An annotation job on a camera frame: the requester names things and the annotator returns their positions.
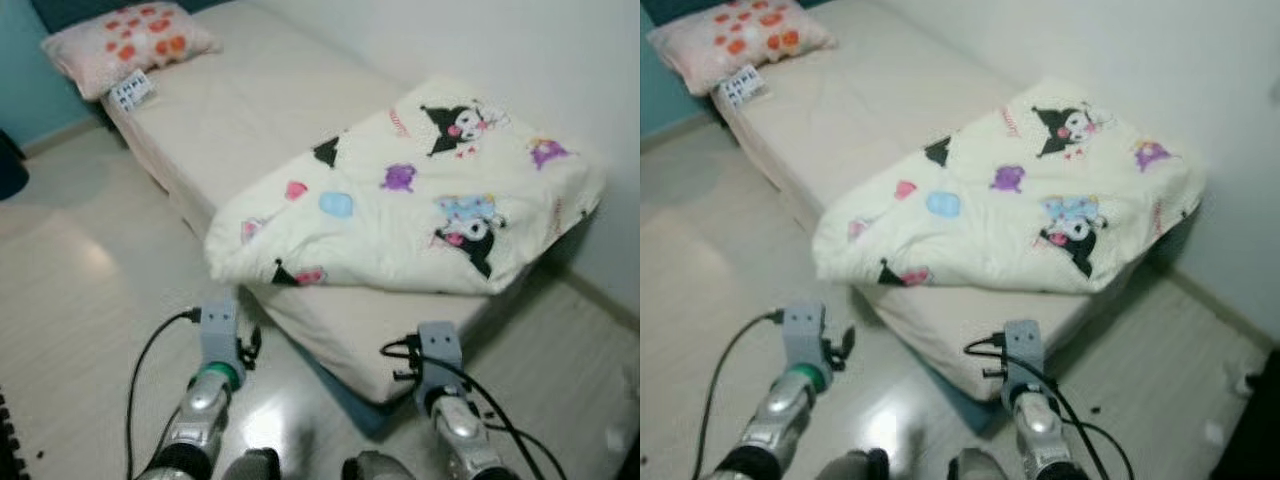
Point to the cream cartoon print quilt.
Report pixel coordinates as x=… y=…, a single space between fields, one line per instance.
x=390 y=230
x=1000 y=230

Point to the pink pillow with orange squares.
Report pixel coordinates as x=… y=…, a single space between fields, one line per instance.
x=735 y=35
x=120 y=40

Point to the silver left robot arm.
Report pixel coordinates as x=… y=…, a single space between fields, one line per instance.
x=770 y=420
x=195 y=420

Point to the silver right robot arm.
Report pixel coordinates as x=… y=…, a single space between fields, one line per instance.
x=465 y=440
x=1040 y=440

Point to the robot left leg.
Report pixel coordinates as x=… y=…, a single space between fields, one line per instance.
x=250 y=466
x=855 y=466

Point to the robot leg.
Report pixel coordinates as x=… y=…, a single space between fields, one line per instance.
x=380 y=468
x=250 y=466
x=980 y=466
x=855 y=466

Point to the robot right leg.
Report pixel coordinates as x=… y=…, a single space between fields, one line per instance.
x=380 y=468
x=980 y=466

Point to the black cabinet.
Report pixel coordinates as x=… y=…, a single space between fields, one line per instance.
x=1250 y=430
x=630 y=462

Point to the mattress with white sheet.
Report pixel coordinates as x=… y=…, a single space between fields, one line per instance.
x=860 y=110
x=250 y=110

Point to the blue round trash bin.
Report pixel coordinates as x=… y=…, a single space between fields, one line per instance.
x=10 y=165

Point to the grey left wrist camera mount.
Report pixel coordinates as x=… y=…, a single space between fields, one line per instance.
x=803 y=332
x=220 y=330

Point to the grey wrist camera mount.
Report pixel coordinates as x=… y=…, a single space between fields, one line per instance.
x=803 y=332
x=440 y=352
x=220 y=330
x=1023 y=350

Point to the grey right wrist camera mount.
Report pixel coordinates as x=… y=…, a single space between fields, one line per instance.
x=440 y=352
x=1023 y=350

